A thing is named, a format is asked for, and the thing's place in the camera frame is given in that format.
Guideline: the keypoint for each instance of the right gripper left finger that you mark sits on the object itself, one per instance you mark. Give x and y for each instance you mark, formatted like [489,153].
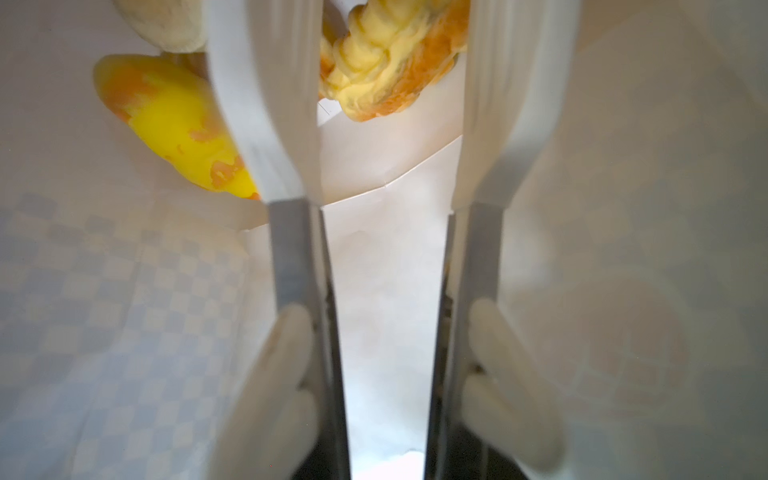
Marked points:
[330,457]

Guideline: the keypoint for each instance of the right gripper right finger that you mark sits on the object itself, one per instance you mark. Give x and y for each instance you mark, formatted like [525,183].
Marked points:
[459,454]

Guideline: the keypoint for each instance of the blue checkered paper bag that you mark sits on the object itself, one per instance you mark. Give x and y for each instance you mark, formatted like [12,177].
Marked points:
[634,261]

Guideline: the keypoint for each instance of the small yellow fake bread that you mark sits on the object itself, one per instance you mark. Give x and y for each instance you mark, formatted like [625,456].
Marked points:
[174,113]

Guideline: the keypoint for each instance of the flaky pastry fake bread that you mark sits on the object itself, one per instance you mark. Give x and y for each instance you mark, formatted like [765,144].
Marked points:
[389,53]

